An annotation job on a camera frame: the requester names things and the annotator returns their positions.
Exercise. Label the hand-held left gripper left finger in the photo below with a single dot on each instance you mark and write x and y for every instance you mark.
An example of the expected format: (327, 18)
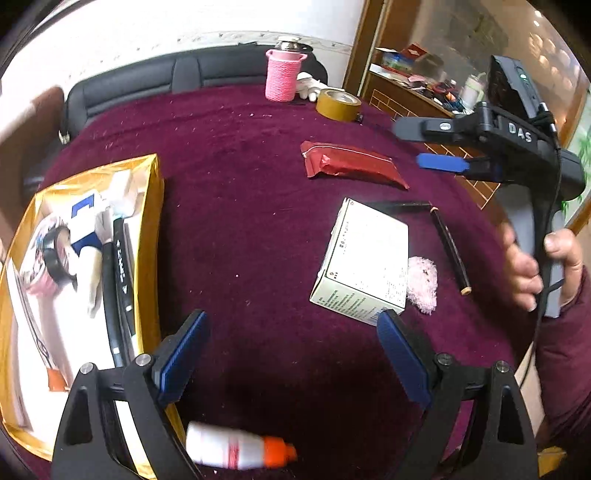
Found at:
(184, 355)

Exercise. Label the white glove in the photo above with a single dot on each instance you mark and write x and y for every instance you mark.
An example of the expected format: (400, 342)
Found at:
(307, 85)

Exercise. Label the white medicine box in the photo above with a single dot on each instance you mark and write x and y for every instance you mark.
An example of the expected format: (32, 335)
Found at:
(364, 263)

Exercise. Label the maroon tablecloth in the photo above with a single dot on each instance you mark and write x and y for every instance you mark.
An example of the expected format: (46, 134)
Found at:
(258, 221)

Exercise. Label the pink fluffy ball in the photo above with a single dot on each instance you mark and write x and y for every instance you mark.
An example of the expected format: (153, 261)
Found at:
(422, 286)

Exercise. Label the black tape roll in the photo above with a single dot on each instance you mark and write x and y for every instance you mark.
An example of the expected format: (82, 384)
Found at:
(55, 237)

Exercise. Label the pink knit-sleeved bottle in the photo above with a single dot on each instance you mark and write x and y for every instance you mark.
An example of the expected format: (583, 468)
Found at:
(281, 78)

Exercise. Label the yellow tape roll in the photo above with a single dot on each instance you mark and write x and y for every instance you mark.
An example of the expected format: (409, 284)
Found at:
(334, 110)

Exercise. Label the yellow box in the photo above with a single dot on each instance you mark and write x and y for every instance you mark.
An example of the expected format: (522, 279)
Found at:
(147, 221)

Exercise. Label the wooden counter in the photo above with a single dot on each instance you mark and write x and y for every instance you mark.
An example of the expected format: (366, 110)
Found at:
(388, 99)

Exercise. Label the blue and white box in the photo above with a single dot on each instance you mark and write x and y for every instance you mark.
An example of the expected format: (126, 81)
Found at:
(85, 217)

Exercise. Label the person's right hand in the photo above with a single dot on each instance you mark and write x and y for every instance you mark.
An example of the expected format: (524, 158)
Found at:
(521, 277)

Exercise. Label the pile of small clutter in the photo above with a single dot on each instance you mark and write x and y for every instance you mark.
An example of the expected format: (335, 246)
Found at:
(438, 87)

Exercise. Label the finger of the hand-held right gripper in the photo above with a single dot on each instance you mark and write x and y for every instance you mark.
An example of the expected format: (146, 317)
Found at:
(441, 162)
(420, 128)

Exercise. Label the person's right forearm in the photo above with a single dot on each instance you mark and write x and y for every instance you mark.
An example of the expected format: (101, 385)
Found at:
(565, 360)

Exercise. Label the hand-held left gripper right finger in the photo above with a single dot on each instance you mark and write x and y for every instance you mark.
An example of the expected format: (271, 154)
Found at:
(404, 360)

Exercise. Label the black leather sofa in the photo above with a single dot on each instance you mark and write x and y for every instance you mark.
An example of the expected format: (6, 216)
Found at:
(138, 83)

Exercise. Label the red foil packet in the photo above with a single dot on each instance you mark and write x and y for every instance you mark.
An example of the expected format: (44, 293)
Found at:
(351, 161)

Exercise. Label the black marker with beige cap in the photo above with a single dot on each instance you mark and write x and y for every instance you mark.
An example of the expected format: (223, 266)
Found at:
(450, 249)

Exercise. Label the small white box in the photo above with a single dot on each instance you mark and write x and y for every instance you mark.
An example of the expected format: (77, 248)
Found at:
(124, 189)

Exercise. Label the white tumbler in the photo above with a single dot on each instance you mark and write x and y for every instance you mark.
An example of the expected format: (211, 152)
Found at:
(472, 90)

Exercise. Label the red and blue tissue box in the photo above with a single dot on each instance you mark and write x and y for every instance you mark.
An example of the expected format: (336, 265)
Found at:
(413, 51)

